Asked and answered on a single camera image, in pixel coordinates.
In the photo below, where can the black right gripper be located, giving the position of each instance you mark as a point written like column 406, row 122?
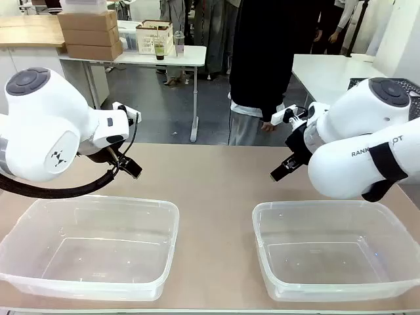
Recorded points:
column 299, row 144

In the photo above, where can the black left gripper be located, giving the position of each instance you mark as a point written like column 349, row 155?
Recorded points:
column 108, row 155

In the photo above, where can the clear plastic bin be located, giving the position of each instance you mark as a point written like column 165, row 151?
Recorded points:
column 328, row 252
column 92, row 249

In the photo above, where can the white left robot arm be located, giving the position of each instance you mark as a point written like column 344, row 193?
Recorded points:
column 49, row 115

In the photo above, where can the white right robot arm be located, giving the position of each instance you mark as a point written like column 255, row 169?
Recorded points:
column 354, row 108

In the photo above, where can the person's left forearm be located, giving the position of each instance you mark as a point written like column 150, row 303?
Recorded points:
column 279, row 98

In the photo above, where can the white slatted basket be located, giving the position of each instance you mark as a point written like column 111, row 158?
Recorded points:
column 154, row 36

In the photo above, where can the person's left hand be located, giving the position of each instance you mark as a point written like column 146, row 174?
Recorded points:
column 269, row 126

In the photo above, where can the large white table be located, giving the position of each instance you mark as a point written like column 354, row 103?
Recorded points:
column 328, row 72

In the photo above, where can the person in black sweater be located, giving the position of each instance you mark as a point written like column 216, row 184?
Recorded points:
column 259, row 59

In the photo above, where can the cup with green drink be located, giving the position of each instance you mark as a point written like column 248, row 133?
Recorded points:
column 159, row 52

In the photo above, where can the cardboard box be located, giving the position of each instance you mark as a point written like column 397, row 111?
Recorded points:
column 90, row 36
column 88, row 20
column 93, row 52

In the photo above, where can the white table with legs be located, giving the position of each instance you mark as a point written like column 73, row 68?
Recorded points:
column 190, row 55

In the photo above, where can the clear lidded cup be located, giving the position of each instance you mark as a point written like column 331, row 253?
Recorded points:
column 179, row 44

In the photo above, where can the translucent storage box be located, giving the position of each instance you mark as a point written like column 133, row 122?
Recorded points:
column 126, row 34

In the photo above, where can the white cabinet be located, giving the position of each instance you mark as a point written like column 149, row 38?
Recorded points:
column 33, row 59

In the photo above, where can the bystander in grey coat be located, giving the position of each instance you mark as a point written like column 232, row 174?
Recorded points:
column 216, row 36

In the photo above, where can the bystander in light sleeve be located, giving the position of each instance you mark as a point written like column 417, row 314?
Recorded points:
column 331, row 26

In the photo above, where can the bystander in grey trousers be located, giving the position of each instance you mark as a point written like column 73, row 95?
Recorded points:
column 175, row 19

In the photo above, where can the black tripod pole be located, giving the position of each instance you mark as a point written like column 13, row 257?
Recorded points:
column 356, row 29

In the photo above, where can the wooden counter top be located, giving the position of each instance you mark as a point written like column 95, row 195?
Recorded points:
column 29, row 31

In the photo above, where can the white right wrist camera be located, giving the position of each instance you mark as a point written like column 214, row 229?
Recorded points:
column 282, row 115

